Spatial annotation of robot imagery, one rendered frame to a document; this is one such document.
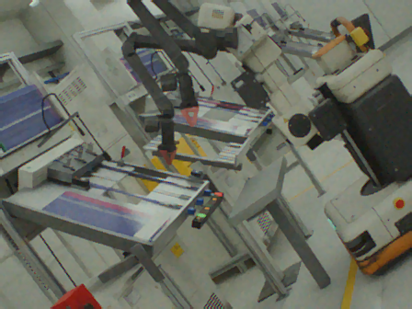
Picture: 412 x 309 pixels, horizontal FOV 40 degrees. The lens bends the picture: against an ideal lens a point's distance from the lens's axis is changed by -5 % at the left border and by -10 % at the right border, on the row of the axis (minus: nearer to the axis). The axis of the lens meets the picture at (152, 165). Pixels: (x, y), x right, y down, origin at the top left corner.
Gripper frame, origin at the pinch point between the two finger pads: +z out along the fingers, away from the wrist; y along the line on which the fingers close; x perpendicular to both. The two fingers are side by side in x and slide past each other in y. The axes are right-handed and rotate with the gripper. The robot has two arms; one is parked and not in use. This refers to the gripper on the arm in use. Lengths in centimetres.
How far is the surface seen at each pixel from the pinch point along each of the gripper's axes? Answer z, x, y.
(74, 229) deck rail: 14, -20, 49
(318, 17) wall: -10, -51, -759
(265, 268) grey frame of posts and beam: 59, 41, -23
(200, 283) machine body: 67, 10, -12
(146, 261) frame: 21, 13, 52
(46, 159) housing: -1, -56, 15
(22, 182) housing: 5, -59, 31
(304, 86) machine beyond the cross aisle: 52, -20, -452
